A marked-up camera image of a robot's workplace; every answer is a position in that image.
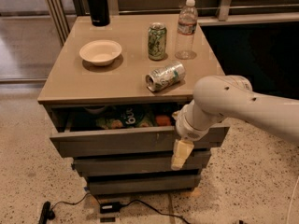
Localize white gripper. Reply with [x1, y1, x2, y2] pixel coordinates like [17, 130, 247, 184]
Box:
[171, 101, 225, 171]

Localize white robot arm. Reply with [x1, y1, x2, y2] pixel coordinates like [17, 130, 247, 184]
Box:
[171, 76, 299, 171]

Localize grey middle drawer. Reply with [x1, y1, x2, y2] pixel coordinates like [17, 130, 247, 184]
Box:
[72, 149, 211, 176]

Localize grey drawer cabinet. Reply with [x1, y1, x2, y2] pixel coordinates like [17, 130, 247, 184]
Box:
[37, 13, 235, 198]

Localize grey bowl in drawer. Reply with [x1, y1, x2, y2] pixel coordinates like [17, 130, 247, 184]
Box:
[85, 105, 107, 115]

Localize grey bottom drawer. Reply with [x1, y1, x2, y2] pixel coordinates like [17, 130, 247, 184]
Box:
[88, 170, 200, 195]

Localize orange fruit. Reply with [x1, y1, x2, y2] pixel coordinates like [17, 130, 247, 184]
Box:
[155, 115, 171, 126]

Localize green chip bag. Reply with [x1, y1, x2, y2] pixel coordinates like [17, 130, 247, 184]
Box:
[95, 105, 157, 130]

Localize lying green soda can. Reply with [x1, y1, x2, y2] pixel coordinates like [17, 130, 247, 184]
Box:
[146, 61, 186, 92]

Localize black power adapter brick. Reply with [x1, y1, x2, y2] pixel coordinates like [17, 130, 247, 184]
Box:
[100, 202, 121, 214]

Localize upright green soda can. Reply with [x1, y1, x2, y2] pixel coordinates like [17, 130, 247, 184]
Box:
[148, 22, 167, 61]

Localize clear plastic water bottle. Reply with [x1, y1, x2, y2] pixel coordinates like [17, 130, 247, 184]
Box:
[175, 0, 198, 60]

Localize black plug on floor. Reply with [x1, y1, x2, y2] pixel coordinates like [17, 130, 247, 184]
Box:
[38, 201, 55, 224]

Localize black insulated water bottle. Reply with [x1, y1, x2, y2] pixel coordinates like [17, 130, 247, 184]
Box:
[87, 0, 110, 26]

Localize black power cable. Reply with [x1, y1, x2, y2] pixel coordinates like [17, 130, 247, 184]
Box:
[50, 191, 192, 224]

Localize white cable at right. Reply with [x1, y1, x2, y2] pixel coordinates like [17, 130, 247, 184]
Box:
[285, 175, 299, 224]

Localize metal window frame rail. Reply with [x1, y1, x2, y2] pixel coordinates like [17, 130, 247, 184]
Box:
[46, 0, 299, 42]

